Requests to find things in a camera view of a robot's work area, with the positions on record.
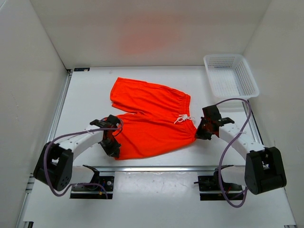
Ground orange shorts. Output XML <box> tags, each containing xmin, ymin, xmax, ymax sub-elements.
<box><xmin>110</xmin><ymin>77</ymin><xmax>196</xmax><ymax>160</ymax></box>

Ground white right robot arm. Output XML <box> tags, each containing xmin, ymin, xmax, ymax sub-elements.
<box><xmin>195</xmin><ymin>105</ymin><xmax>287</xmax><ymax>195</ymax></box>

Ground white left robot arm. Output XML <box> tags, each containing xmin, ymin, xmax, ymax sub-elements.
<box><xmin>33</xmin><ymin>115</ymin><xmax>124</xmax><ymax>197</ymax></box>

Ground white plastic basket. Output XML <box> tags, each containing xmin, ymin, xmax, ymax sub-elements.
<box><xmin>203</xmin><ymin>54</ymin><xmax>259</xmax><ymax>100</ymax></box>

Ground dark blue label sticker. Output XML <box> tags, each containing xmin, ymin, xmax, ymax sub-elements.
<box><xmin>74</xmin><ymin>67</ymin><xmax>90</xmax><ymax>72</ymax></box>

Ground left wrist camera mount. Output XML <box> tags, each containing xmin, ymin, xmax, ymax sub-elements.
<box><xmin>90</xmin><ymin>119</ymin><xmax>112</xmax><ymax>128</ymax></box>

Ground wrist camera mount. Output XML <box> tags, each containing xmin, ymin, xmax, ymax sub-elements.
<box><xmin>218</xmin><ymin>117</ymin><xmax>235</xmax><ymax>126</ymax></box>
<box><xmin>90</xmin><ymin>119</ymin><xmax>112</xmax><ymax>128</ymax></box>

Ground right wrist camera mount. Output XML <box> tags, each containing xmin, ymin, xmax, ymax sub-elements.
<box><xmin>218</xmin><ymin>117</ymin><xmax>235</xmax><ymax>126</ymax></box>

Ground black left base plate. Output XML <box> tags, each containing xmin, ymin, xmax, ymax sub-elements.
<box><xmin>70</xmin><ymin>172</ymin><xmax>115</xmax><ymax>200</ymax></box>

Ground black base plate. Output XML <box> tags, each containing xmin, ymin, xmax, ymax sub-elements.
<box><xmin>194</xmin><ymin>170</ymin><xmax>245</xmax><ymax>201</ymax></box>
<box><xmin>70</xmin><ymin>172</ymin><xmax>115</xmax><ymax>200</ymax></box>

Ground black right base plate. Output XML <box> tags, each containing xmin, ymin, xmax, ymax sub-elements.
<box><xmin>194</xmin><ymin>170</ymin><xmax>245</xmax><ymax>201</ymax></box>

